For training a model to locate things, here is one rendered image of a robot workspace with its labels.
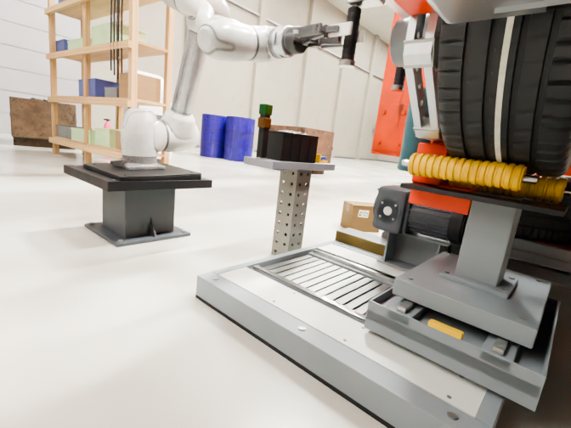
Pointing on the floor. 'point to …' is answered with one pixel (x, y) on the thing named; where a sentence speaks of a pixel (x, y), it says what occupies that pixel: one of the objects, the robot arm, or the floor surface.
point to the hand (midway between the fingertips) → (347, 33)
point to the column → (291, 211)
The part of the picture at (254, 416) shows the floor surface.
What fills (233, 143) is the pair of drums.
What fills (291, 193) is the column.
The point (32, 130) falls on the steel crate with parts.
